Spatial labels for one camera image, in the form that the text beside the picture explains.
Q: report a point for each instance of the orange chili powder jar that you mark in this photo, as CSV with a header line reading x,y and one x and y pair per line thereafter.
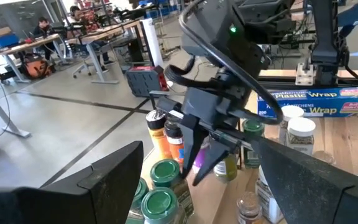
x,y
175,149

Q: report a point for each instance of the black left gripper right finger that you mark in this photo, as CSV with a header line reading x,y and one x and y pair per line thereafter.
x,y
315,202

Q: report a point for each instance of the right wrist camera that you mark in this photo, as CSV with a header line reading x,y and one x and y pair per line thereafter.
x,y
204,104

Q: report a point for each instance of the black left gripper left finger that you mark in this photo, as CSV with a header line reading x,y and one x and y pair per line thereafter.
x,y
89,202

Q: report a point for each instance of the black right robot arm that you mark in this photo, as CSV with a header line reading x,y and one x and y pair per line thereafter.
x,y
216,31

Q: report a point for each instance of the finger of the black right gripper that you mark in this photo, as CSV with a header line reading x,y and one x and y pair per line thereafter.
x,y
193,140
216,158

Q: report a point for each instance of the yellow-orange black-lid spice jar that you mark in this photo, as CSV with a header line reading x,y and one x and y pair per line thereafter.
x,y
158,140

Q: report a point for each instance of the dark blue red tool case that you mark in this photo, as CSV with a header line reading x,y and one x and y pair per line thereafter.
x,y
141,81

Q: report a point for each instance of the small glass spice jar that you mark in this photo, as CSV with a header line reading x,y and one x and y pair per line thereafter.
x,y
249,207

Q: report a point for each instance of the office chair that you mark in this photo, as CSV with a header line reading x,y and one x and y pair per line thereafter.
x,y
81,67

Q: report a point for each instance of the white floor stand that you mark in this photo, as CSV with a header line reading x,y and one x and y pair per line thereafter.
x,y
152,43

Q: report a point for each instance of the green-lid spice jar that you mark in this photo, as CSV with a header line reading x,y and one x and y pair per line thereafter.
x,y
252,126
159,205
141,193
165,172

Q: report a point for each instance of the black computer tower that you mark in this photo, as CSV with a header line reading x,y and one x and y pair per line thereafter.
x,y
135,51

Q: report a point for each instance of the cardboard box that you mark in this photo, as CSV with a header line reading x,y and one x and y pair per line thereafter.
x,y
3,30

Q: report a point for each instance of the person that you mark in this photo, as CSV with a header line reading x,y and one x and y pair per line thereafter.
x,y
76,15
43,28

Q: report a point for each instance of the blue plastic wrap box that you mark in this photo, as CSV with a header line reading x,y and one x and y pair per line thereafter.
x,y
322,105

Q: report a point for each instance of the orange bag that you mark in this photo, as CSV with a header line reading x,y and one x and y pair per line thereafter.
x,y
37,67

